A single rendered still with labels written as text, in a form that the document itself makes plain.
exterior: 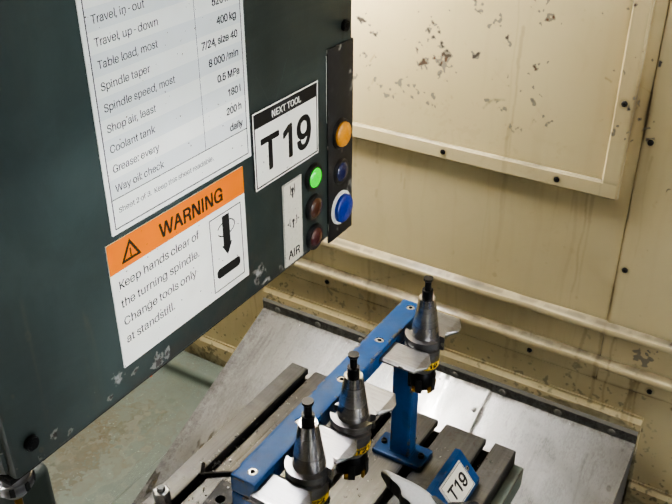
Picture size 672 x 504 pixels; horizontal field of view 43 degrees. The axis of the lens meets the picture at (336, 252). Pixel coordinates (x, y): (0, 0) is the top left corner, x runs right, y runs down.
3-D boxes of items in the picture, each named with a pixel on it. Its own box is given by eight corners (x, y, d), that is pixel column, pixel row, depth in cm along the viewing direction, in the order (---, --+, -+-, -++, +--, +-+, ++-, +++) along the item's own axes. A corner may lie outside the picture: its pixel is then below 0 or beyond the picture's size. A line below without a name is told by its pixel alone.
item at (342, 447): (364, 445, 115) (364, 440, 115) (343, 469, 111) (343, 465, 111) (320, 426, 118) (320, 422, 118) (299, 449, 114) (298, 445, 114)
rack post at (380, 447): (433, 454, 157) (443, 321, 142) (419, 472, 153) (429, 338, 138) (385, 434, 161) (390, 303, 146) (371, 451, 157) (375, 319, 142)
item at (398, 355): (436, 359, 131) (436, 355, 131) (420, 378, 127) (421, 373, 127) (396, 344, 134) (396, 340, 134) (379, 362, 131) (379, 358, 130)
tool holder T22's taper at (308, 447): (307, 445, 113) (306, 405, 109) (333, 460, 110) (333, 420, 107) (284, 464, 110) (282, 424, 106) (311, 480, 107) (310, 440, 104)
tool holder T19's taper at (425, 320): (421, 321, 137) (423, 286, 133) (444, 331, 134) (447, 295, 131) (405, 334, 134) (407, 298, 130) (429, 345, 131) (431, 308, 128)
